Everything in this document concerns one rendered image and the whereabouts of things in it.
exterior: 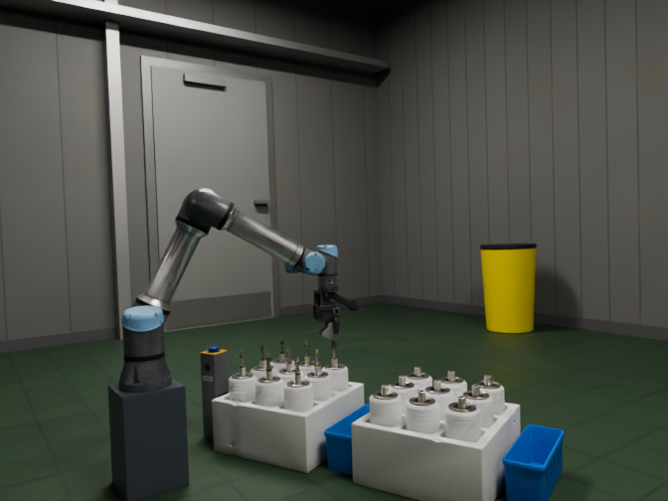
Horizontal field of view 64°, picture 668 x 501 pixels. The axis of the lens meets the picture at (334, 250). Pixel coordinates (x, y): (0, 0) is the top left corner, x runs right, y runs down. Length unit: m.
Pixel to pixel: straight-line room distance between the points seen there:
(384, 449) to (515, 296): 2.46
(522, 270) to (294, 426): 2.50
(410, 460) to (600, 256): 2.79
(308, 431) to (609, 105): 3.13
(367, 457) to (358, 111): 4.34
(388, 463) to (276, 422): 0.39
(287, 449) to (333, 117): 4.03
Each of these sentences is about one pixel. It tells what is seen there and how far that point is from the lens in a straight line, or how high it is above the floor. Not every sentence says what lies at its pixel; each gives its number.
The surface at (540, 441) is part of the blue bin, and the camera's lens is 1.86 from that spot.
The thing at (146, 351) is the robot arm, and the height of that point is 0.41.
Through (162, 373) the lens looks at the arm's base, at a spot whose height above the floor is 0.34.
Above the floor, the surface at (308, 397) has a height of 0.22.
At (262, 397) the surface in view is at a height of 0.21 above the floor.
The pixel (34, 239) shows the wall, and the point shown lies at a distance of 4.30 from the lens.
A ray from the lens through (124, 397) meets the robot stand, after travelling 1.65.
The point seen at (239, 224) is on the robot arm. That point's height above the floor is 0.78.
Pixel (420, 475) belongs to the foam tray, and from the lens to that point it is 1.59.
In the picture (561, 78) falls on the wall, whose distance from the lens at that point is 4.36.
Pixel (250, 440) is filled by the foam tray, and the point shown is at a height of 0.07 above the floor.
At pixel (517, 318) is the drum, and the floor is 0.11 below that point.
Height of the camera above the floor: 0.74
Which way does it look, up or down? 2 degrees down
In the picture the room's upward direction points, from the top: 2 degrees counter-clockwise
